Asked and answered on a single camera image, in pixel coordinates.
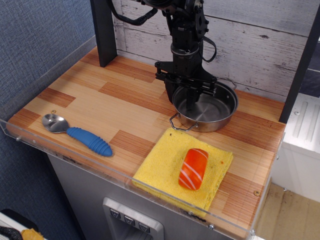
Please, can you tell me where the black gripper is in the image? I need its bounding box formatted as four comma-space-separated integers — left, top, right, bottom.
154, 51, 217, 111

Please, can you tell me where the metal pot with handles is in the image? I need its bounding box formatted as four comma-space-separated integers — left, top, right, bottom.
169, 78, 239, 133

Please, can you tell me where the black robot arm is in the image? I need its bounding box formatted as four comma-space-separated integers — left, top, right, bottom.
141, 0, 217, 110

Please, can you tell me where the yellow folded cloth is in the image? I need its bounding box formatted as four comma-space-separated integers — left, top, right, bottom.
132, 128, 233, 218

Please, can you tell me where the orange salmon sushi toy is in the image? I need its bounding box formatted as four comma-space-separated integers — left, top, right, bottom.
178, 148, 209, 191

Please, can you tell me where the white toy appliance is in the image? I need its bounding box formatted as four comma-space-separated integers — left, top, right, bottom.
271, 93, 320, 202

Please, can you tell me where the grey toy fridge cabinet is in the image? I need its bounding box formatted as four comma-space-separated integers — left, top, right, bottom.
48, 155, 231, 240

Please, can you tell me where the silver dispenser button panel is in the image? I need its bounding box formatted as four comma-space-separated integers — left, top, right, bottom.
102, 197, 165, 240

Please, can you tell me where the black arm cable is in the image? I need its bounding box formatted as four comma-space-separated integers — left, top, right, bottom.
106, 0, 158, 27

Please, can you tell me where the dark right frame post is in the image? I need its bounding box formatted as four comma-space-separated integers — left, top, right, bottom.
278, 6, 320, 124

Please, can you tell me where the blue handled metal spoon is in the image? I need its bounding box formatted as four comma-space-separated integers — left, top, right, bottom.
41, 113, 113, 157

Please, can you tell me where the clear acrylic guard rail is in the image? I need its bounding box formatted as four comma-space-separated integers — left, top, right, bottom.
6, 34, 284, 240

